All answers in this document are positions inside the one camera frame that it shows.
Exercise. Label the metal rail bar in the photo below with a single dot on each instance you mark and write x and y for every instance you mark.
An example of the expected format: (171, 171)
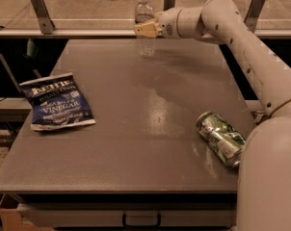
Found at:
(7, 33)

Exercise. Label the clear plastic water bottle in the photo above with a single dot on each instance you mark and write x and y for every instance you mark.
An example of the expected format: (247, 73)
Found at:
(144, 14)

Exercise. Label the blue kettle chips bag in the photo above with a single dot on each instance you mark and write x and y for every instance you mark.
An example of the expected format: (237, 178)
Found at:
(57, 103)

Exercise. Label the right metal bracket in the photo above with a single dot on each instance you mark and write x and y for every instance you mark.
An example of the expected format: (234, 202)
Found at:
(253, 13)

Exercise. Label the left metal bracket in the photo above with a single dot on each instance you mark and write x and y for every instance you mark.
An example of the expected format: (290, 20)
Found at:
(46, 24)

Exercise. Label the green soda can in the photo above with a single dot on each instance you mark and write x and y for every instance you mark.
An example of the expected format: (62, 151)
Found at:
(222, 138)

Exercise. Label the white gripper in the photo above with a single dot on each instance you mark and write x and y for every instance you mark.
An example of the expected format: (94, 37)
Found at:
(168, 23)

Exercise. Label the grey drawer with handle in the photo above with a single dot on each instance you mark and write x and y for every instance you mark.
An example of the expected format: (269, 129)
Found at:
(61, 216)

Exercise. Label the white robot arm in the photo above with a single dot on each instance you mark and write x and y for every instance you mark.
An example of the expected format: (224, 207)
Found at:
(264, 184)

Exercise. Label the cardboard box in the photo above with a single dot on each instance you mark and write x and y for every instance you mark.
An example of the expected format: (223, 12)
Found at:
(12, 220)

